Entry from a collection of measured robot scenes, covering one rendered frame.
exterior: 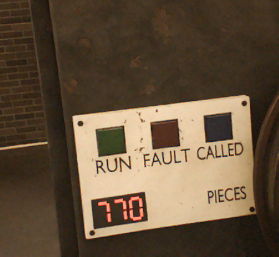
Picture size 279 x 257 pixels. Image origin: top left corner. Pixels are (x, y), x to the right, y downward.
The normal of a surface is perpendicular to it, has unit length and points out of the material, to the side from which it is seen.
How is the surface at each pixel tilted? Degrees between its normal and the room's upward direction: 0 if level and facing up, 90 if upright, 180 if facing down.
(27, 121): 90
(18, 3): 90
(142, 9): 90
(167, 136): 90
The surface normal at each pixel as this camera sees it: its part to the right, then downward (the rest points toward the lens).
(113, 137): 0.17, 0.16
